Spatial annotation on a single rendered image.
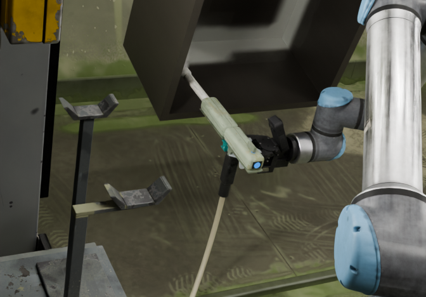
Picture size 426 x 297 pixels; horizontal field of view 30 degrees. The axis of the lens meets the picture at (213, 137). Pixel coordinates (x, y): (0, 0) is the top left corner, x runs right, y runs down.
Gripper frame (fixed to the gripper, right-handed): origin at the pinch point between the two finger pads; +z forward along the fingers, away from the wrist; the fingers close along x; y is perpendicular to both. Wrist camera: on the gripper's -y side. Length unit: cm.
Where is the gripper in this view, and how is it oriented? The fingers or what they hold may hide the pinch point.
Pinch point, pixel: (231, 148)
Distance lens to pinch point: 216.9
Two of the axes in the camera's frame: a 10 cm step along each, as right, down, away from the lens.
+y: -2.3, 8.0, 5.5
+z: -8.8, 0.7, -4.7
